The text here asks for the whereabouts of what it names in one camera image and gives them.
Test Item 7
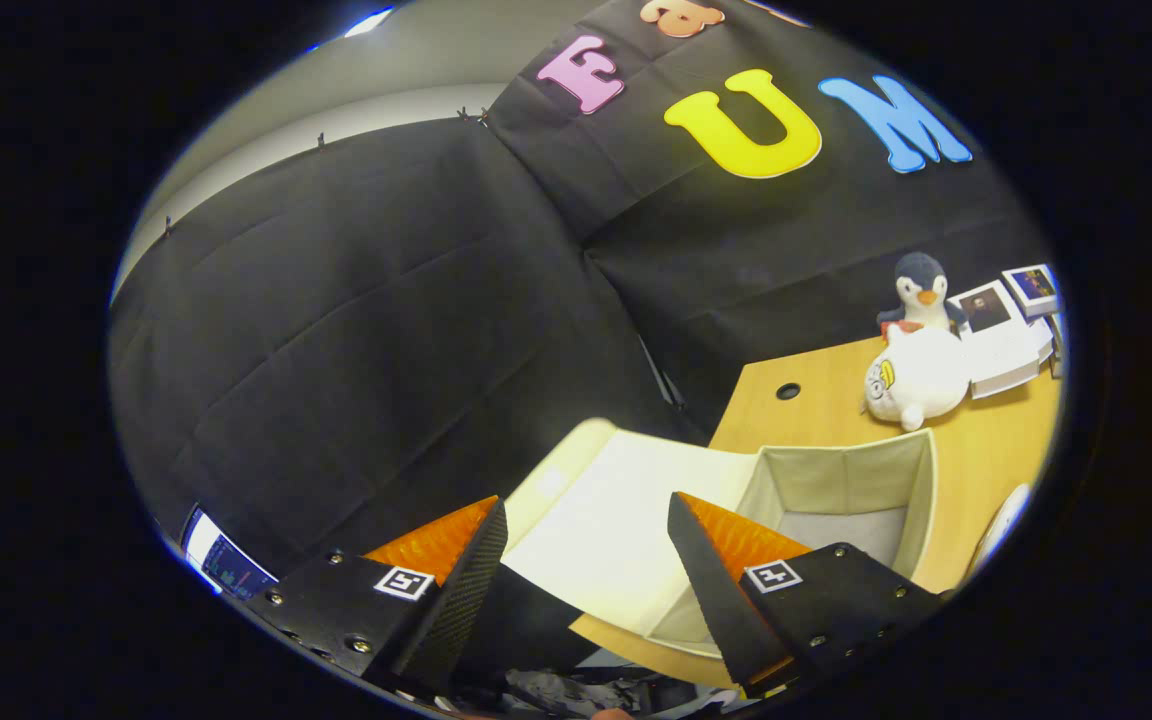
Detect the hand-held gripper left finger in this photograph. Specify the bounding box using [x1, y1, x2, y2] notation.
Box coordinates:
[239, 495, 510, 703]

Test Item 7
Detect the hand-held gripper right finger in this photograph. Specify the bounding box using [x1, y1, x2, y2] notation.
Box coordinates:
[667, 492, 947, 699]

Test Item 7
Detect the beige fabric storage box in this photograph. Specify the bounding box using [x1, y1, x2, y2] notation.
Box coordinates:
[501, 418, 939, 661]

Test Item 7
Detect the white canvas shoe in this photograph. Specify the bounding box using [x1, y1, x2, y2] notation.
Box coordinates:
[971, 483, 1032, 576]

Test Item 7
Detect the computer screen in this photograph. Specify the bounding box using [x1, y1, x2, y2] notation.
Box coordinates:
[181, 505, 279, 601]

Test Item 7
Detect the white round plush toy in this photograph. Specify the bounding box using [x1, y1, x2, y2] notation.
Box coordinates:
[863, 322, 972, 433]

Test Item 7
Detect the grey penguin plush toy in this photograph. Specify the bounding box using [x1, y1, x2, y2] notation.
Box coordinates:
[876, 252, 967, 336]

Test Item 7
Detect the white book with portrait cover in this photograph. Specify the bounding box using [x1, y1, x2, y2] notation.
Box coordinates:
[946, 280, 1054, 399]

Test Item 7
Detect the white book with blue picture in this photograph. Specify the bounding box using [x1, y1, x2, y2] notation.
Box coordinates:
[1001, 263, 1060, 319]

